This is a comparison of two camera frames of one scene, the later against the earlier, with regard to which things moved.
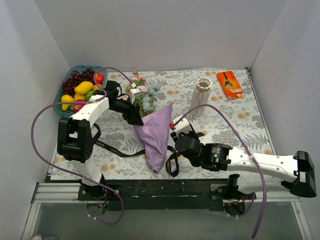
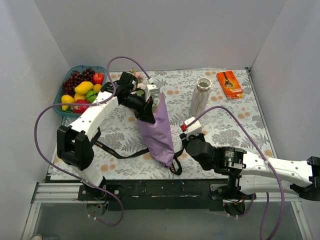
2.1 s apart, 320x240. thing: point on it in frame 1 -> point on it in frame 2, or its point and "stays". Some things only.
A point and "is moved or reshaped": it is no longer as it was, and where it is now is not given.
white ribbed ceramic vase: (200, 96) stays
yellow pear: (66, 98) stays
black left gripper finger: (133, 117) -> (147, 114)
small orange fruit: (96, 87) stays
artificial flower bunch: (145, 103) is moved or reshaped
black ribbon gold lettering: (172, 166) is moved or reshaped
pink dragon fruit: (76, 107) stays
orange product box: (230, 85) stays
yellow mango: (83, 87) stays
